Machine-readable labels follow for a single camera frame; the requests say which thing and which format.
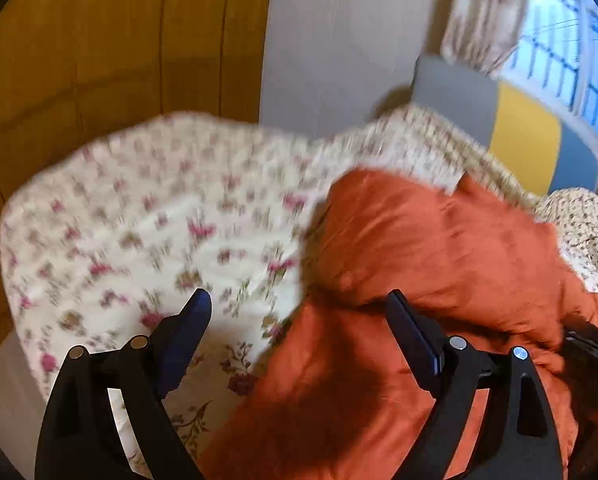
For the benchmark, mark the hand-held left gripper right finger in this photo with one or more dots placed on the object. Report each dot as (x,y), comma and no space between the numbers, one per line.
(419,335)

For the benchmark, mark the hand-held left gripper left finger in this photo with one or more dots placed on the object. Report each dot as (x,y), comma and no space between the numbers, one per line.
(189,340)

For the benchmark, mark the orange padded jacket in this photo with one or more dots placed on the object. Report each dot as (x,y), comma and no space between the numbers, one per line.
(429,240)

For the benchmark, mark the beige small-flower pillow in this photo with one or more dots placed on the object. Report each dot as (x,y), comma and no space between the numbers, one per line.
(584,230)

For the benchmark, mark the pink floral bedspread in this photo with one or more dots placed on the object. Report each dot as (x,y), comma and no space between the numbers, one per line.
(129,220)

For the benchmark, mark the beige small-flower quilt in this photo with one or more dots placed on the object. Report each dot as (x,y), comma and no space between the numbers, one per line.
(429,135)

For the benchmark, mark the grey yellow blue headboard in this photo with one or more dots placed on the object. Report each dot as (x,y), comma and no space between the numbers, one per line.
(524,125)

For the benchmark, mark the window with bars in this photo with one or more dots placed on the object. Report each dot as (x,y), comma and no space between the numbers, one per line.
(574,50)

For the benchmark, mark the wooden wardrobe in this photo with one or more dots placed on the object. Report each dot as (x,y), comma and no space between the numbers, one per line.
(104,35)

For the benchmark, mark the floral curtain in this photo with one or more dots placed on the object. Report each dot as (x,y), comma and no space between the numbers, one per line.
(484,10)

